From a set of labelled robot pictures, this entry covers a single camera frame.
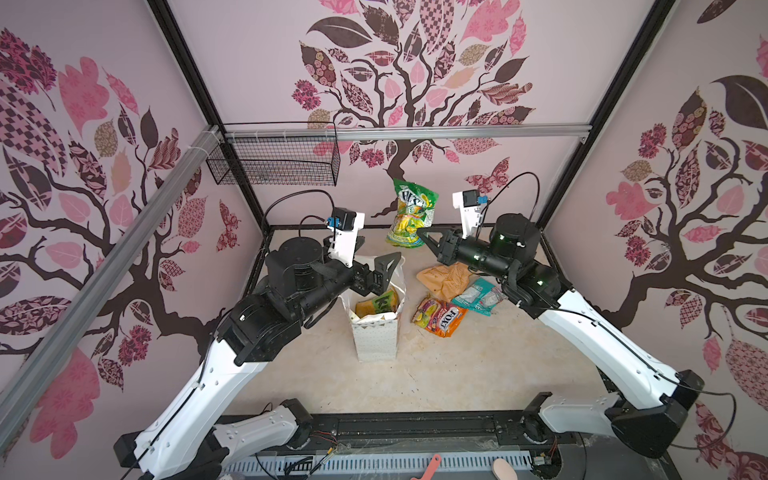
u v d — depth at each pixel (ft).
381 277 1.53
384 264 1.53
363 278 1.52
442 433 2.48
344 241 1.46
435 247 1.89
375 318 2.23
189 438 1.16
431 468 2.25
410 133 3.03
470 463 2.29
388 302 2.86
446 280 3.22
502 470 2.20
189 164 2.46
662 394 1.26
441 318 3.00
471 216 1.78
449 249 1.74
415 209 1.95
